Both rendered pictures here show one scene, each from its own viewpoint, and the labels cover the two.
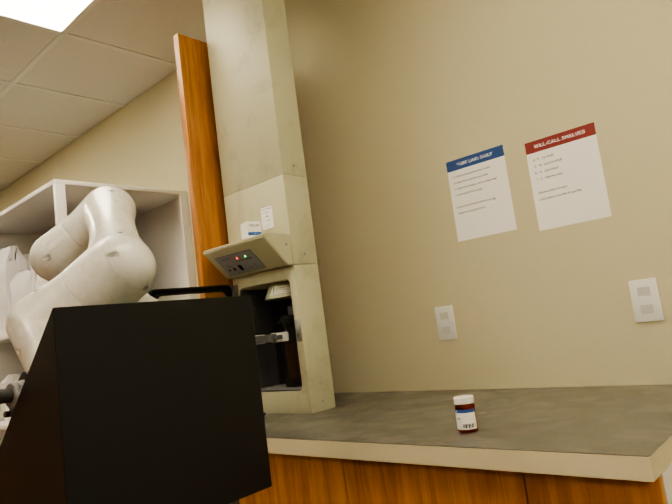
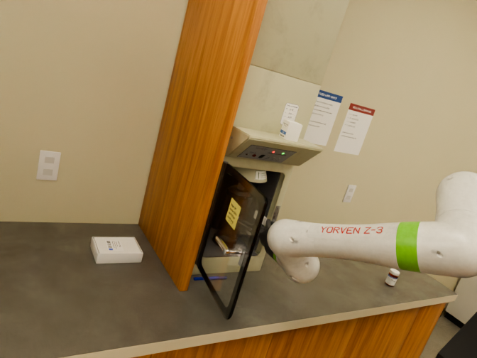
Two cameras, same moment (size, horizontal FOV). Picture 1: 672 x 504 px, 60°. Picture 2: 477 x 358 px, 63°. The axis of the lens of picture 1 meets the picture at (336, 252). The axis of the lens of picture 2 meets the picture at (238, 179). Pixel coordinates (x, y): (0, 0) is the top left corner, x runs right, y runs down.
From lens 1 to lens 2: 2.38 m
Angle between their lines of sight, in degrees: 79
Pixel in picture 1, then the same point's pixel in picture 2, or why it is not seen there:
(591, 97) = (380, 97)
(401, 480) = (382, 316)
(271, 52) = not seen: outside the picture
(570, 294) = (329, 185)
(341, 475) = (356, 321)
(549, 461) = (439, 300)
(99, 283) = not seen: outside the picture
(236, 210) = (259, 88)
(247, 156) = (296, 42)
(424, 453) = (407, 305)
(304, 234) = not seen: hidden behind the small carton
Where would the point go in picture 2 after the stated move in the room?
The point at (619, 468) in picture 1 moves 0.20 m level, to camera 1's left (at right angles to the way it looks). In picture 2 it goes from (451, 298) to (461, 319)
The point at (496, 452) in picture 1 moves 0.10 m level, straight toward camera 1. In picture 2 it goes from (428, 300) to (451, 311)
